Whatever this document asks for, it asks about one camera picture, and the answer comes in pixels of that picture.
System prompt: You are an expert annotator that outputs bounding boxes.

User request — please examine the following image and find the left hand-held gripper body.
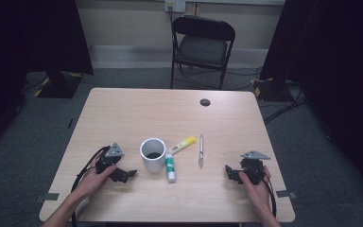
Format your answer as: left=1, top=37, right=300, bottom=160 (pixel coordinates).
left=95, top=142, right=126, bottom=178

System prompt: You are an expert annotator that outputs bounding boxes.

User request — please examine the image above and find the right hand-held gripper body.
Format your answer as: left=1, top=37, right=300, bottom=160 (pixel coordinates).
left=239, top=149, right=271, bottom=186

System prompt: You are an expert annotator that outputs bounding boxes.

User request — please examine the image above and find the white cup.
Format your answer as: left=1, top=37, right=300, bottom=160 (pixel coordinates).
left=139, top=137, right=167, bottom=174

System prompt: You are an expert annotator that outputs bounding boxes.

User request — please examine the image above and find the silver pen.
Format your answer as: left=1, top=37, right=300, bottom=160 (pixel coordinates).
left=198, top=134, right=205, bottom=169

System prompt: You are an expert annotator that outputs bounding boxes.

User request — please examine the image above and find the white green glue stick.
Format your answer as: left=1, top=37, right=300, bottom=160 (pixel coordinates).
left=164, top=152, right=177, bottom=183

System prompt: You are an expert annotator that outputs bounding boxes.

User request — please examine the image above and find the yellow highlighter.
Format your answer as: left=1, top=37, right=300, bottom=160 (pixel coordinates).
left=167, top=135, right=198, bottom=156

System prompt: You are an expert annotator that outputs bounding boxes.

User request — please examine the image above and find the person's right hand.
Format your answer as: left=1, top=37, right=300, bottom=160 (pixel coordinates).
left=238, top=166, right=274, bottom=213

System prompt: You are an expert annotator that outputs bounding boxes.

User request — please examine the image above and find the person's left hand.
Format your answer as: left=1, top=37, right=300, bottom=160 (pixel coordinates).
left=74, top=152, right=118, bottom=201

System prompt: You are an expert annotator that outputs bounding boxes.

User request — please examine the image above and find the grey floor tape strip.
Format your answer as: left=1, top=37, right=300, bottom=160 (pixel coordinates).
left=34, top=192, right=61, bottom=203
left=275, top=189, right=298, bottom=200

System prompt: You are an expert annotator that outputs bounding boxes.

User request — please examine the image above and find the black stand base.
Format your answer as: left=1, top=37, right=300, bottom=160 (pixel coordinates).
left=34, top=71, right=83, bottom=99
left=251, top=78, right=296, bottom=103

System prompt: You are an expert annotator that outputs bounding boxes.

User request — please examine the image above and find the black folding chair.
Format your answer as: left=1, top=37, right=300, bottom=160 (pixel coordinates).
left=169, top=14, right=236, bottom=91

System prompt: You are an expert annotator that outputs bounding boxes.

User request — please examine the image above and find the dark curtain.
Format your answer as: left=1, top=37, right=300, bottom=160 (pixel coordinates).
left=259, top=0, right=363, bottom=202
left=0, top=0, right=95, bottom=159

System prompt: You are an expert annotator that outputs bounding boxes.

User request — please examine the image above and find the black floor cable bundle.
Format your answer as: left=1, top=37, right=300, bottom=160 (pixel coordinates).
left=263, top=84, right=307, bottom=126

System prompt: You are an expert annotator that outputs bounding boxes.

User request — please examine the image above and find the black cable under chair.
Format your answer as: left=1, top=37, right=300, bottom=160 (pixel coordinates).
left=173, top=63, right=263, bottom=93

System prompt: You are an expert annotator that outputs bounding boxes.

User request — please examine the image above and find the white wall socket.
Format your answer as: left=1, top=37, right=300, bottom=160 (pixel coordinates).
left=164, top=0, right=187, bottom=14

